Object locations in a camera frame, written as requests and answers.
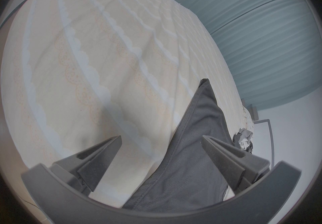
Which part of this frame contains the bed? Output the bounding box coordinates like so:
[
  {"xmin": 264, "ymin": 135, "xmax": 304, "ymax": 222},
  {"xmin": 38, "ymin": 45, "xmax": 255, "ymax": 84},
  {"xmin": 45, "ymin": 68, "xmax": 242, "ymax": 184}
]
[{"xmin": 0, "ymin": 0, "xmax": 273, "ymax": 208}]

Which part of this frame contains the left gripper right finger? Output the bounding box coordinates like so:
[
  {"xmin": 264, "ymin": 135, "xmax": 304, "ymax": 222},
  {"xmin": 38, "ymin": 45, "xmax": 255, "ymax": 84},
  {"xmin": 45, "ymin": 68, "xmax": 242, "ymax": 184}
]
[{"xmin": 201, "ymin": 135, "xmax": 271, "ymax": 192}]

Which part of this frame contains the white printed pillow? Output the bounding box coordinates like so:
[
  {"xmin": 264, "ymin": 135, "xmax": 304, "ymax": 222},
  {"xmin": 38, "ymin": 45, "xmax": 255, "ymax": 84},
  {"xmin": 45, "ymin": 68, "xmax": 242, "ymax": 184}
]
[{"xmin": 243, "ymin": 106, "xmax": 253, "ymax": 133}]

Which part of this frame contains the pile of clothes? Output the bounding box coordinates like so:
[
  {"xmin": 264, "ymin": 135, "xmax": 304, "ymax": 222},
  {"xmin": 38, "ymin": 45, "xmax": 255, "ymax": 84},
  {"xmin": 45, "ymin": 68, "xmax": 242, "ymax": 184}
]
[{"xmin": 233, "ymin": 127, "xmax": 254, "ymax": 154}]

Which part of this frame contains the grey bedside table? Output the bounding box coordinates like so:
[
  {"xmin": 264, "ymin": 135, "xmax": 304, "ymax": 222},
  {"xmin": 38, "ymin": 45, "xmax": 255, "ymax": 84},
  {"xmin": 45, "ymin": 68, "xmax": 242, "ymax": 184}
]
[{"xmin": 241, "ymin": 98, "xmax": 258, "ymax": 122}]

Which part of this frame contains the black T-shirt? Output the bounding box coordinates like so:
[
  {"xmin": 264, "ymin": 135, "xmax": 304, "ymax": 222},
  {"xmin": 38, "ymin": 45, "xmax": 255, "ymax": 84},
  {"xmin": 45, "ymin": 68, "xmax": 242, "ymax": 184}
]
[{"xmin": 122, "ymin": 78, "xmax": 236, "ymax": 214}]

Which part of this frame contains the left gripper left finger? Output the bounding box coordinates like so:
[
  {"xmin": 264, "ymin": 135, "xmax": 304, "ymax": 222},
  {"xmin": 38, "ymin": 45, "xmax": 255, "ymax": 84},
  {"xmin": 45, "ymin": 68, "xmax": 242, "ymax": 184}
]
[{"xmin": 51, "ymin": 135, "xmax": 123, "ymax": 193}]

